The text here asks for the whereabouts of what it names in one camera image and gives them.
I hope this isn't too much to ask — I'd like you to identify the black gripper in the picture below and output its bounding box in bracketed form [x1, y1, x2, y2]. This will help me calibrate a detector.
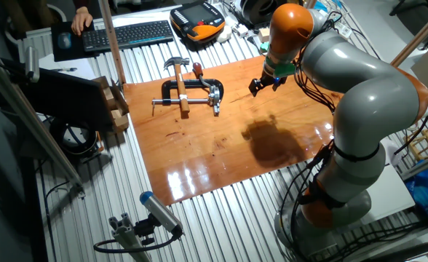
[248, 70, 288, 98]

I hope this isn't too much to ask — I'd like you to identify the person's bare hand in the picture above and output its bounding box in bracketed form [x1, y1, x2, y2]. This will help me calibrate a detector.
[71, 6, 94, 36]

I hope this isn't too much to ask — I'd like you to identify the pale wooden cube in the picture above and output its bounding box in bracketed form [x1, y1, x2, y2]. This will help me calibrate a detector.
[258, 27, 272, 44]

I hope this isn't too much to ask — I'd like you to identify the white plug adapter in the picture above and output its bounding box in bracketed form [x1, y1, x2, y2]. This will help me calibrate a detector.
[234, 23, 250, 39]

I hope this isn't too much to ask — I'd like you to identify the white rounded lump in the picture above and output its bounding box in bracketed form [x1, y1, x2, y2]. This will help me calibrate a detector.
[215, 25, 233, 44]

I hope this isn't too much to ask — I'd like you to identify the orange and black teach pendant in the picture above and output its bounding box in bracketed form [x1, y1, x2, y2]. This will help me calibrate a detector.
[169, 0, 226, 43]

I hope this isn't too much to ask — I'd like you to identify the glossy brown wooden board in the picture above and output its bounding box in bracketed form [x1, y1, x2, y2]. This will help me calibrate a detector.
[122, 54, 343, 207]

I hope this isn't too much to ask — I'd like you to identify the black C-clamp with screw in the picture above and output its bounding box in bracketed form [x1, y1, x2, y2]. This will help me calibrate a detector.
[151, 78, 225, 117]

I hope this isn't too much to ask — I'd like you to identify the black computer keyboard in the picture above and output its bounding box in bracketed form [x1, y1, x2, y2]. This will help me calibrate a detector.
[82, 20, 175, 52]

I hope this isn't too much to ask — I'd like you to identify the wooden block stack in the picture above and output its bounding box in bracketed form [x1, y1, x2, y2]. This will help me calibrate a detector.
[92, 75, 130, 134]

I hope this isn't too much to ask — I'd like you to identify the small wooden rack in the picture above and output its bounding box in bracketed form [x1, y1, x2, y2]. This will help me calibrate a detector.
[403, 122, 428, 161]

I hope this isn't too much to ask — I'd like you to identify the aluminium bar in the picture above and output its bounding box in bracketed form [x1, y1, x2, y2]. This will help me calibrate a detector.
[399, 148, 428, 181]

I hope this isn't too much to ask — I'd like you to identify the white paper sheet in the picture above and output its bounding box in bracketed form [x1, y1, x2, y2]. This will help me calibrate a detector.
[39, 54, 97, 82]

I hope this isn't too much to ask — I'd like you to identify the black mouse pad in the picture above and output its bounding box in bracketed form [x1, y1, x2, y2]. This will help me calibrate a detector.
[50, 20, 99, 63]

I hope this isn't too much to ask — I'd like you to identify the black flat panel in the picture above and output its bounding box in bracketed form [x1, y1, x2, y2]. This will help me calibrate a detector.
[2, 57, 115, 132]

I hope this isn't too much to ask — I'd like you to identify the grey computer mouse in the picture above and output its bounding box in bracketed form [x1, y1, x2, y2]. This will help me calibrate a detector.
[57, 31, 72, 50]

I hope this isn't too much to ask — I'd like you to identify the black round reel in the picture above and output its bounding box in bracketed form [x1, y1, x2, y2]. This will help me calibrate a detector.
[49, 118, 104, 162]

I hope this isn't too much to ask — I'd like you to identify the green gripper mount flange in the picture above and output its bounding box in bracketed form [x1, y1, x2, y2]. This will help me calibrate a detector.
[263, 54, 297, 79]

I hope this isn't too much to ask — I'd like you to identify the wooden handled claw hammer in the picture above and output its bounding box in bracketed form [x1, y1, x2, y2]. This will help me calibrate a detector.
[162, 56, 191, 114]

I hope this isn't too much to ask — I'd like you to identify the slanted wooden post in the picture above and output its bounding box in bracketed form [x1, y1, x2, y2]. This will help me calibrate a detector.
[98, 0, 127, 87]
[391, 1, 428, 68]

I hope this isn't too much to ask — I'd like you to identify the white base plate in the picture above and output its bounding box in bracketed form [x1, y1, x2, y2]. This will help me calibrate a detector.
[341, 163, 417, 227]

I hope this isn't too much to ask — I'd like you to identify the silver camera with blue cap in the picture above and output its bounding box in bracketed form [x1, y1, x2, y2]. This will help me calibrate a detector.
[139, 191, 185, 237]

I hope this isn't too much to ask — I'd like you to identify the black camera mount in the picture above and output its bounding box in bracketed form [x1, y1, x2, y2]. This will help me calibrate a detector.
[133, 214, 157, 247]

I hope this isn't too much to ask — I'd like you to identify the short aluminium profile post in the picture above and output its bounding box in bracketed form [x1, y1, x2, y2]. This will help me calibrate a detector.
[108, 213, 153, 262]

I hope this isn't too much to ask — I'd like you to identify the black camera cable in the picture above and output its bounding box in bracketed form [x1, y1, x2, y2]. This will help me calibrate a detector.
[92, 232, 183, 255]

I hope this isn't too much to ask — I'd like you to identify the long aluminium rail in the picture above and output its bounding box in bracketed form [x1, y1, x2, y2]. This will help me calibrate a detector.
[0, 50, 87, 198]

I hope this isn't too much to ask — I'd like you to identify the silver cylindrical camera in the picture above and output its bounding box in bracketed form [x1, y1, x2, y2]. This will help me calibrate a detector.
[24, 45, 41, 84]

